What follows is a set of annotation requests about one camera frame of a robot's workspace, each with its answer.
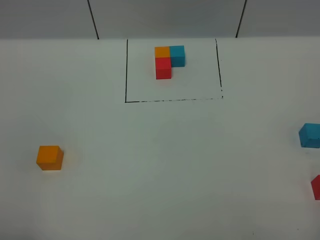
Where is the red template cube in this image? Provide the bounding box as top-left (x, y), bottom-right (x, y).
top-left (155, 57), bottom-right (172, 80)

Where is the orange template cube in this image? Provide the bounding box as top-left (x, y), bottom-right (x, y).
top-left (154, 46), bottom-right (171, 58)

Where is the blue template cube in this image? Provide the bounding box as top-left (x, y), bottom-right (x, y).
top-left (169, 45), bottom-right (186, 68)

